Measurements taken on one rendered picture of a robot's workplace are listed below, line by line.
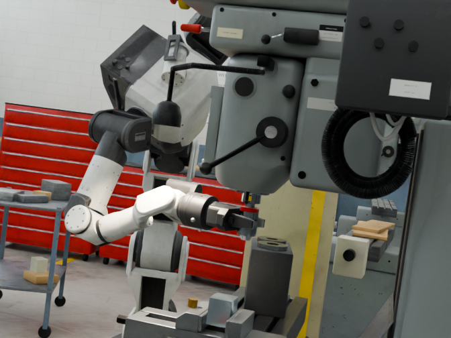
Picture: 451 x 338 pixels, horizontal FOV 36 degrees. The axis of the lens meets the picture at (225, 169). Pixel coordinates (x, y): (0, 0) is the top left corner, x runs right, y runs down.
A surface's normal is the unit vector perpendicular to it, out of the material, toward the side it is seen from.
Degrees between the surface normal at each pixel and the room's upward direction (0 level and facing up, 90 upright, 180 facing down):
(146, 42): 58
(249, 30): 90
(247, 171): 118
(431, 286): 89
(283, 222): 90
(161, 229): 95
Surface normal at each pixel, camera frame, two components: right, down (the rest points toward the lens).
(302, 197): -0.23, 0.02
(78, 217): -0.42, -0.36
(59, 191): 0.64, 0.12
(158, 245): 0.00, -0.10
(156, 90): 0.05, -0.47
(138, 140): 0.84, 0.23
